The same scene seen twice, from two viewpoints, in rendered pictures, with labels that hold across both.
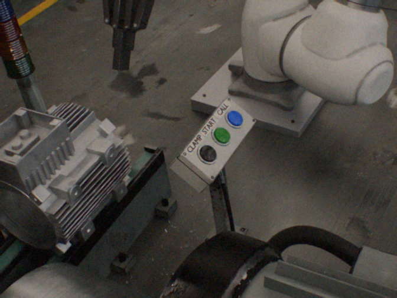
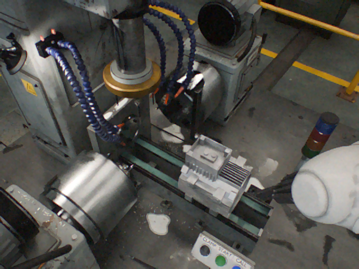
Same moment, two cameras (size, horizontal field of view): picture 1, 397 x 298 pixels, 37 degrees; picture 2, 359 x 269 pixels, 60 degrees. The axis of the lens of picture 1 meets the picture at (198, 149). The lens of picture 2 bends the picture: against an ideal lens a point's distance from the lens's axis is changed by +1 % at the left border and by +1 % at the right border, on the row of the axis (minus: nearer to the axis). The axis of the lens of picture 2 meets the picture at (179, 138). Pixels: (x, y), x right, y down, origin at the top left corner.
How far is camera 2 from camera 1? 75 cm
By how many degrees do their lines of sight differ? 59
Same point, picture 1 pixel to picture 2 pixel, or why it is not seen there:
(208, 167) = (197, 251)
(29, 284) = (107, 165)
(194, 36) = not seen: outside the picture
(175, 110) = (334, 259)
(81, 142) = (221, 184)
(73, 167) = (206, 182)
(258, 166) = not seen: outside the picture
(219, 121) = (231, 259)
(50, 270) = (116, 172)
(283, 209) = not seen: outside the picture
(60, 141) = (210, 171)
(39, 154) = (197, 163)
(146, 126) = (314, 239)
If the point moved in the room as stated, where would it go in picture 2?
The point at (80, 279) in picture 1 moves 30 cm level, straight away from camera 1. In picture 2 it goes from (110, 184) to (201, 156)
